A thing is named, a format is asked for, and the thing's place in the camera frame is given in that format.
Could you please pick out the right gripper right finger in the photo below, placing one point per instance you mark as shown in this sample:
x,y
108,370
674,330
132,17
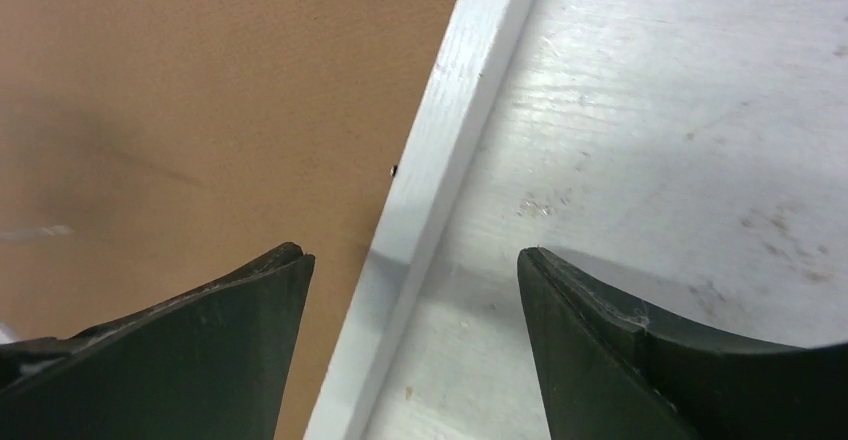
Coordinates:
x,y
613,366

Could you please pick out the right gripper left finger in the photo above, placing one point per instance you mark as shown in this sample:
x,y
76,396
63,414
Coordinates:
x,y
210,363

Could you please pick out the white picture frame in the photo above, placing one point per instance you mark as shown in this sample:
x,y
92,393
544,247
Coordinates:
x,y
179,139

